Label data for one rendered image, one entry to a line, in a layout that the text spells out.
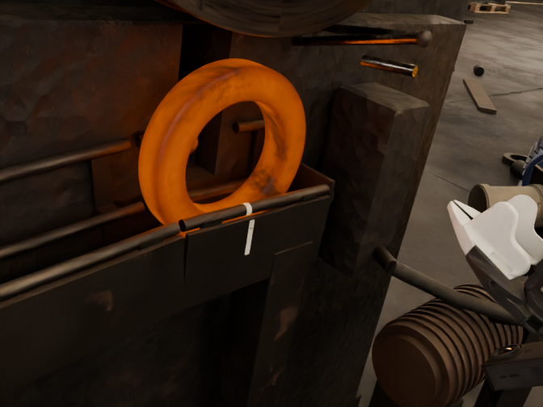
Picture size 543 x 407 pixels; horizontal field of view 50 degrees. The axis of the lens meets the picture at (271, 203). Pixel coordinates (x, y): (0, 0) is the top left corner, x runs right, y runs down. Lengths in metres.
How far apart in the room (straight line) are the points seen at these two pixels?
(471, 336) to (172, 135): 0.49
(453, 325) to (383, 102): 0.31
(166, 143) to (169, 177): 0.03
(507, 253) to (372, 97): 0.27
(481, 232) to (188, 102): 0.28
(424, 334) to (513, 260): 0.28
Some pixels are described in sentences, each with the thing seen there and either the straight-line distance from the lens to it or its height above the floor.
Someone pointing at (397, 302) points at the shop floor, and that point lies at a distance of 1.80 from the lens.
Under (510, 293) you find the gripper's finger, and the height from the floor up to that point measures 0.73.
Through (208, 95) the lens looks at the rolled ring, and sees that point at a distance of 0.52.
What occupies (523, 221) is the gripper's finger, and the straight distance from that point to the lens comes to 0.56.
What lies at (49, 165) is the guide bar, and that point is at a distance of 0.54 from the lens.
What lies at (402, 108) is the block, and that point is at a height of 0.80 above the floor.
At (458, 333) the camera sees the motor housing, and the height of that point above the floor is 0.53.
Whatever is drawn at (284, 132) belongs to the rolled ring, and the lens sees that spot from 0.60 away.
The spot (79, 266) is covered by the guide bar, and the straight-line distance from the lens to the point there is 0.49.
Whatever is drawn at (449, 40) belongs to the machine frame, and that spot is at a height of 0.85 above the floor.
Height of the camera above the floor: 0.98
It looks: 26 degrees down
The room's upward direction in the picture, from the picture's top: 10 degrees clockwise
